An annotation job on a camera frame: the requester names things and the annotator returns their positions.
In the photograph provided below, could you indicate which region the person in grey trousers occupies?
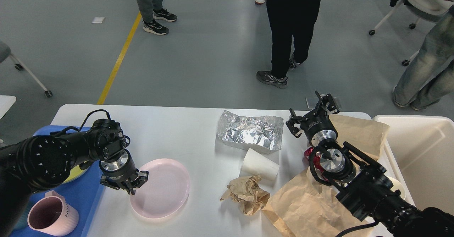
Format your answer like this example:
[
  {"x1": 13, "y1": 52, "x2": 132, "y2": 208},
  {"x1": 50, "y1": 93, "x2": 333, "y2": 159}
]
[{"x1": 136, "y1": 0, "x2": 177, "y2": 35}]

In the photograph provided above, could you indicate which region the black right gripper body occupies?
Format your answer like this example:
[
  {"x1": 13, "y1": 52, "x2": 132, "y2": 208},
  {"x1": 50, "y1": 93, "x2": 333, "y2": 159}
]
[{"x1": 300, "y1": 114, "x2": 338, "y2": 147}]

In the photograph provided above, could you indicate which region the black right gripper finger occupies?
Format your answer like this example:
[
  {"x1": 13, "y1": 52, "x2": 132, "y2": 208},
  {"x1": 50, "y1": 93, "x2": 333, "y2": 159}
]
[
  {"x1": 286, "y1": 108, "x2": 306, "y2": 138},
  {"x1": 308, "y1": 90, "x2": 339, "y2": 119}
]

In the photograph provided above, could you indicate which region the white plastic bin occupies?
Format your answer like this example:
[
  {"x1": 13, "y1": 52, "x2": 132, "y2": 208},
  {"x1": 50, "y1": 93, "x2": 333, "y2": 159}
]
[{"x1": 373, "y1": 115, "x2": 454, "y2": 214}]

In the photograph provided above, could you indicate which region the white rolling chair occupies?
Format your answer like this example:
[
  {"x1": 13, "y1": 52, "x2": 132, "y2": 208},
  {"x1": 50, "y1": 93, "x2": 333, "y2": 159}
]
[{"x1": 368, "y1": 0, "x2": 454, "y2": 66}]

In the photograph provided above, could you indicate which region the yellow plate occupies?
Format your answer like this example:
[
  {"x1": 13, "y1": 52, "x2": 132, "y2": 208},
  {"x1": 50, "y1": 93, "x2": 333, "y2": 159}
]
[{"x1": 62, "y1": 166, "x2": 90, "y2": 184}]

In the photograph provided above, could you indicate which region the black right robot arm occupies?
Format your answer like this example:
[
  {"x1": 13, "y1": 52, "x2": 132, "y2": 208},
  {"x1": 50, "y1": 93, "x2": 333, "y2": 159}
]
[{"x1": 286, "y1": 94, "x2": 454, "y2": 237}]

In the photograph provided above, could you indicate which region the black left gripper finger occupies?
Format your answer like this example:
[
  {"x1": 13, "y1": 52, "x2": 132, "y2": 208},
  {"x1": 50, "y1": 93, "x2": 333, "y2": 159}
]
[
  {"x1": 100, "y1": 175, "x2": 124, "y2": 190},
  {"x1": 123, "y1": 171, "x2": 149, "y2": 195}
]

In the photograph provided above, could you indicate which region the pink mug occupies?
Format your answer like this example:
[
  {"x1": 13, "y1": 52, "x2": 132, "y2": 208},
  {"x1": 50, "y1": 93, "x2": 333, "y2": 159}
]
[{"x1": 27, "y1": 190, "x2": 79, "y2": 237}]

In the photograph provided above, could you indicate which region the white paper on floor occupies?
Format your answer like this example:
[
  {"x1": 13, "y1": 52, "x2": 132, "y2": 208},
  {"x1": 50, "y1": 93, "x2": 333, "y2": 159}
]
[{"x1": 91, "y1": 17, "x2": 105, "y2": 24}]

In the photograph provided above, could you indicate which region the person in faded jeans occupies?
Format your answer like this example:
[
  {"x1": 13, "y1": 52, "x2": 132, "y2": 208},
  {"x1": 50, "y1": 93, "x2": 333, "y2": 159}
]
[{"x1": 392, "y1": 6, "x2": 454, "y2": 110}]

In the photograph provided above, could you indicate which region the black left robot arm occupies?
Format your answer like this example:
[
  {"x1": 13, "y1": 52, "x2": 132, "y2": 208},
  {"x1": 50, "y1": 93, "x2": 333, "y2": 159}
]
[{"x1": 0, "y1": 113, "x2": 149, "y2": 237}]

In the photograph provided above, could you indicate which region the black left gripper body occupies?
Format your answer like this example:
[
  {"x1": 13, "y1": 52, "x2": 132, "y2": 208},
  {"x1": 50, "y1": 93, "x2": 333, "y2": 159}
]
[{"x1": 99, "y1": 150, "x2": 138, "y2": 183}]

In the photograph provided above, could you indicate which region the large brown paper sheet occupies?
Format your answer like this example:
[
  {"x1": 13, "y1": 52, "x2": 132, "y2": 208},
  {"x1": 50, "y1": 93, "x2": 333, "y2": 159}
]
[{"x1": 262, "y1": 114, "x2": 389, "y2": 237}]

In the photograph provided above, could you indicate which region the crumpled brown paper ball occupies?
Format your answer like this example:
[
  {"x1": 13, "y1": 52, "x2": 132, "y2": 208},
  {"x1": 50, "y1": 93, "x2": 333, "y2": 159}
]
[{"x1": 220, "y1": 174, "x2": 270, "y2": 216}]

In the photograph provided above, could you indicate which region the person in black trousers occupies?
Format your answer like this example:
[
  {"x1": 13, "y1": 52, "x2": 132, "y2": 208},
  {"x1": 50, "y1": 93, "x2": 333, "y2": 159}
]
[{"x1": 256, "y1": 0, "x2": 321, "y2": 88}]

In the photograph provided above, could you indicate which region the teal mug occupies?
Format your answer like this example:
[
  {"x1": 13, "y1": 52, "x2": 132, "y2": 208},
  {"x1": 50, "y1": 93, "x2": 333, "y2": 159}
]
[{"x1": 13, "y1": 212, "x2": 29, "y2": 230}]

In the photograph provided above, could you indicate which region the white paper cup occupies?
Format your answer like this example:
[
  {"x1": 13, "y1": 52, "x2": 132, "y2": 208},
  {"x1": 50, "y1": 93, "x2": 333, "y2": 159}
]
[{"x1": 240, "y1": 148, "x2": 279, "y2": 181}]

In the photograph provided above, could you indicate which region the pink plate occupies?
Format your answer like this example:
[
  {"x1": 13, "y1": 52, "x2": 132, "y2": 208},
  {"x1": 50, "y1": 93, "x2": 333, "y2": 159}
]
[{"x1": 130, "y1": 158, "x2": 191, "y2": 219}]

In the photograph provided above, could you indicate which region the white side table corner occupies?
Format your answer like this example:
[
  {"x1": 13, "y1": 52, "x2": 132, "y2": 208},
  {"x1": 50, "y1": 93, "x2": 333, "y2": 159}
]
[{"x1": 0, "y1": 95, "x2": 16, "y2": 119}]

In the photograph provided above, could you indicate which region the crumpled aluminium foil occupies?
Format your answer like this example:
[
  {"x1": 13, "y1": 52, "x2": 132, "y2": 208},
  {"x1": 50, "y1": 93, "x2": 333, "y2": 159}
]
[{"x1": 217, "y1": 110, "x2": 284, "y2": 154}]

